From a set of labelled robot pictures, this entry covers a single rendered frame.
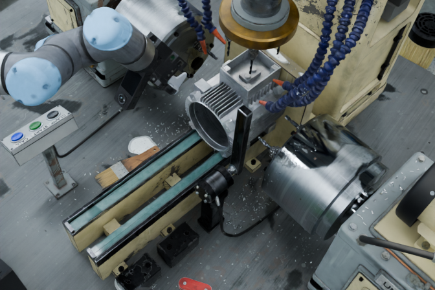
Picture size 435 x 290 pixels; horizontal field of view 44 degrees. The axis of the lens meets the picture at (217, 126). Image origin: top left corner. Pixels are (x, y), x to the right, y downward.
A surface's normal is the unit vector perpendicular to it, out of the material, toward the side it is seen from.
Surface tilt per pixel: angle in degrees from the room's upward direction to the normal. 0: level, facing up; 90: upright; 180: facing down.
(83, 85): 0
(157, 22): 21
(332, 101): 90
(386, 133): 0
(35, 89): 62
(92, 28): 30
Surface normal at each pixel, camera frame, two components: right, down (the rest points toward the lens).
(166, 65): -0.32, -0.22
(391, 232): 0.05, -0.57
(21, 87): -0.14, 0.44
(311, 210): -0.66, 0.30
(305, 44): -0.73, 0.54
